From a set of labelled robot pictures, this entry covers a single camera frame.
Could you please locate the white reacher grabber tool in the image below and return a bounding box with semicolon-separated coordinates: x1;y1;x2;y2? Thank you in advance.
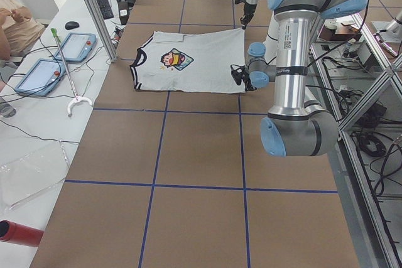
50;28;93;117

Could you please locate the grey aluminium frame post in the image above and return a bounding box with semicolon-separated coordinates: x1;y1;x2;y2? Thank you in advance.
84;0;117;63

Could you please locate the black keyboard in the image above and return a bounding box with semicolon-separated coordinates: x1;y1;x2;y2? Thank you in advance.
96;0;114;19

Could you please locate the black computer mouse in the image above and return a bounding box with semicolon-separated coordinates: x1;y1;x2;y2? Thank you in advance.
65;21;80;30

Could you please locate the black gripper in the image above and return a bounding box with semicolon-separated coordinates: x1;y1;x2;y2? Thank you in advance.
241;2;256;29
241;70;256;92

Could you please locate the far blue teach pendant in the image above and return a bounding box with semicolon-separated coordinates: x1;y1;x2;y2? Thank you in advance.
60;33;97;63

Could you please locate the red cylinder bottle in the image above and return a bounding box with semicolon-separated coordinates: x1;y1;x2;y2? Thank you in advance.
1;220;44;247

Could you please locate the black power adapter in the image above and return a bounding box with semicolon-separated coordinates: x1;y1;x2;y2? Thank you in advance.
117;0;129;25

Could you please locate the person in beige shirt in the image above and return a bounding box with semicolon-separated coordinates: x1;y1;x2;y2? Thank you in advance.
1;0;45;61

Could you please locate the near blue teach pendant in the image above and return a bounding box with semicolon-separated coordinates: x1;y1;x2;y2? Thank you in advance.
14;59;65;97

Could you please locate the grey cartoon print t-shirt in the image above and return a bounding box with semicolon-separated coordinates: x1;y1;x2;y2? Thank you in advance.
130;28;245;94

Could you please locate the clear plastic sheet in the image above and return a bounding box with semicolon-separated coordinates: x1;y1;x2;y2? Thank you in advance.
1;142;70;215

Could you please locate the blue teach pendant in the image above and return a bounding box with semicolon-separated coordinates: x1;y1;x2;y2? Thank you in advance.
14;59;65;97
60;33;97;63

